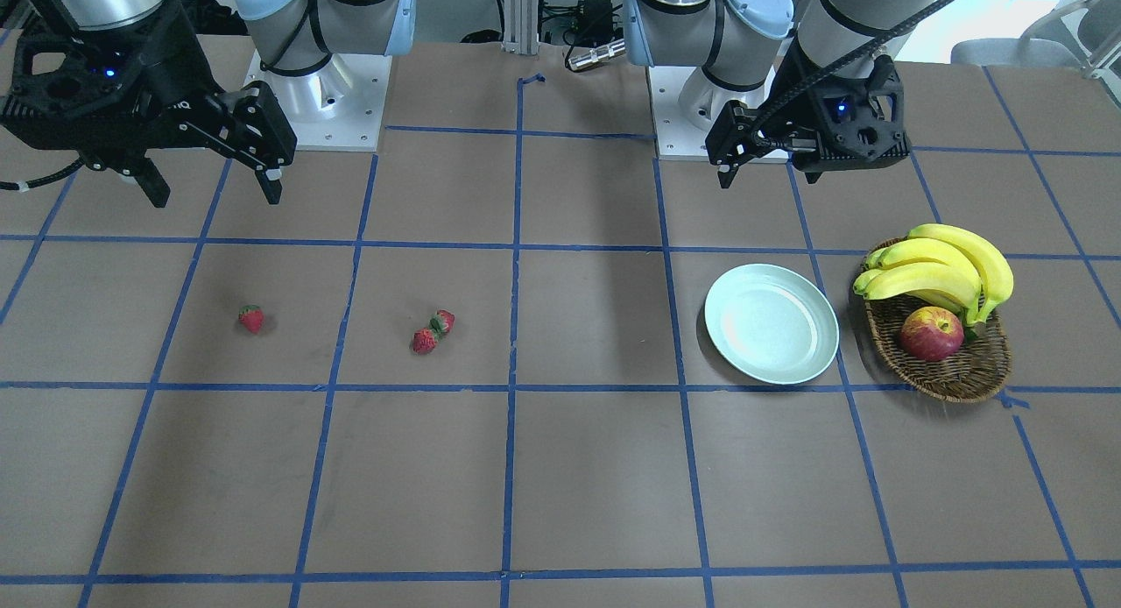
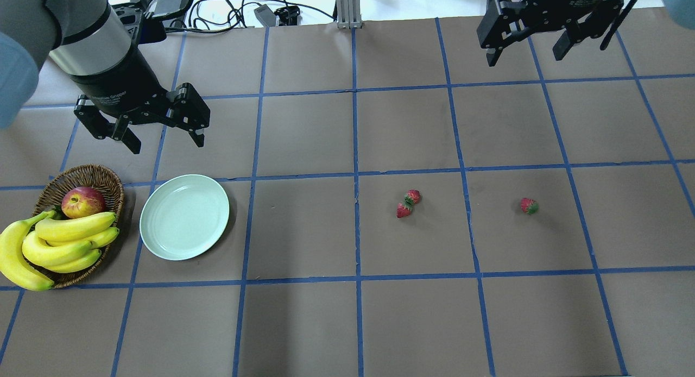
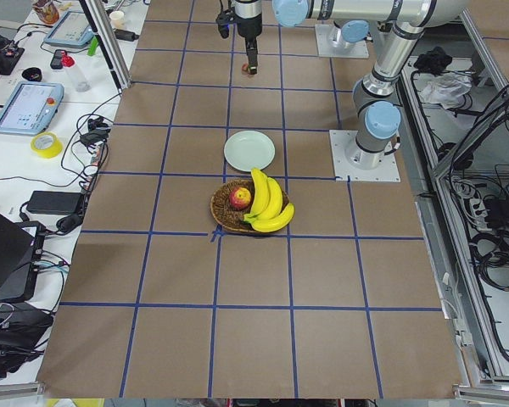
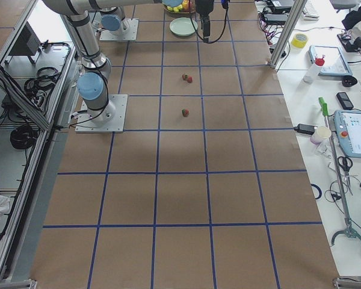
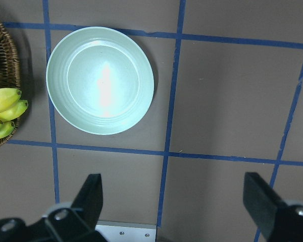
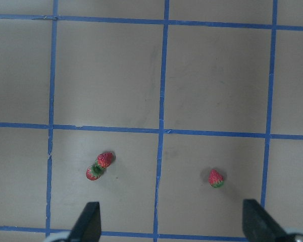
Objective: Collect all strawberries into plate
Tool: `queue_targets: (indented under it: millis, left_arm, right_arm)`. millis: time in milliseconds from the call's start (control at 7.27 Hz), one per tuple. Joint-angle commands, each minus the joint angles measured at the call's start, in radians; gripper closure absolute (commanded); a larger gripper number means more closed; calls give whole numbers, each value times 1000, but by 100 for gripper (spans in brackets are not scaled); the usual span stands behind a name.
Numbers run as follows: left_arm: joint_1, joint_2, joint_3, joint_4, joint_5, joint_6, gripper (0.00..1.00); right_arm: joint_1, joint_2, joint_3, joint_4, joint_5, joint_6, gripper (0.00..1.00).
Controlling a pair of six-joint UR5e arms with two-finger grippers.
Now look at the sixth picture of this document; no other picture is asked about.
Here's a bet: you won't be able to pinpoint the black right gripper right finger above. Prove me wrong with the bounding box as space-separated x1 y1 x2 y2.
242 199 287 242

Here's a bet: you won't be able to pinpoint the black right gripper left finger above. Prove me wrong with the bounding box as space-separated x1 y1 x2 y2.
68 202 102 241

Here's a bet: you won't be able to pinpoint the red strawberry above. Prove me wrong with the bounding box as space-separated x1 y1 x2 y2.
86 165 104 181
95 152 114 169
208 169 224 188

